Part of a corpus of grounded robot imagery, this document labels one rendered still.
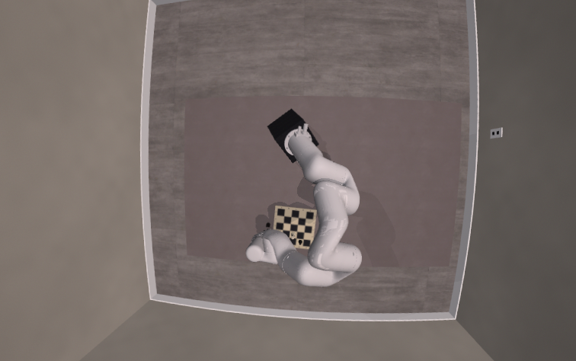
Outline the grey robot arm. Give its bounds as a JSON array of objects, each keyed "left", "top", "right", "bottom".
[{"left": 246, "top": 123, "right": 362, "bottom": 287}]

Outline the black and cream chessboard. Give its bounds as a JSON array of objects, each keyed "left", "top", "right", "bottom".
[{"left": 274, "top": 206, "right": 317, "bottom": 249}]

